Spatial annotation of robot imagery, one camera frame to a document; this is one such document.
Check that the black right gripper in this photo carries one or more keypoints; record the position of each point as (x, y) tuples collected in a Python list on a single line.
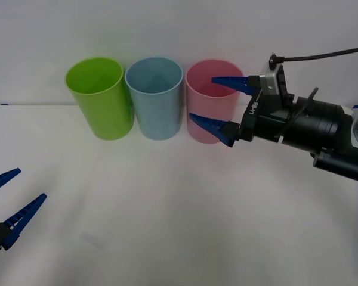
[(265, 119)]

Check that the pink plastic waste bin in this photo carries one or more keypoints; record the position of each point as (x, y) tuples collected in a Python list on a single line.
[(203, 104)]

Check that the pale blue plastic waste bin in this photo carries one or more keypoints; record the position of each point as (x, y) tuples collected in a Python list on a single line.
[(158, 116)]

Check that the green plastic waste bin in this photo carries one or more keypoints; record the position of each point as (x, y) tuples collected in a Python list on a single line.
[(107, 113)]

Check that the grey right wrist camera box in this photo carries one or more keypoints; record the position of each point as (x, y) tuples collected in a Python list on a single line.
[(270, 83)]

